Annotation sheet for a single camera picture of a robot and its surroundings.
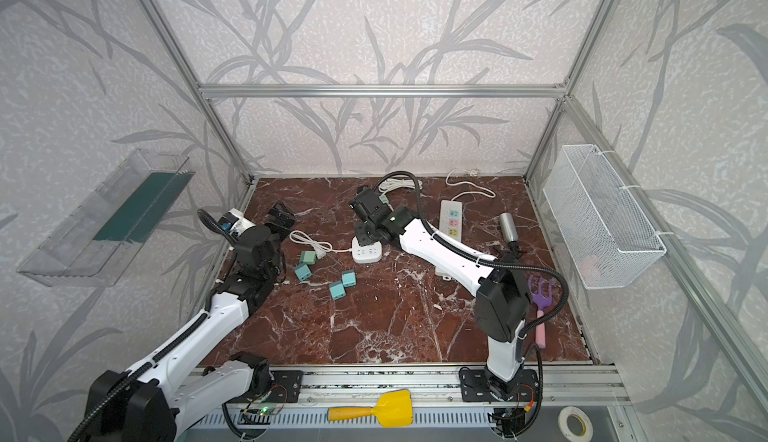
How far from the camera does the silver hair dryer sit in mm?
1007

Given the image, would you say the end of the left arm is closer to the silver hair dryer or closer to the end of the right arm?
the end of the right arm

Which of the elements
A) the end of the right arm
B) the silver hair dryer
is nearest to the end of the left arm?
the end of the right arm
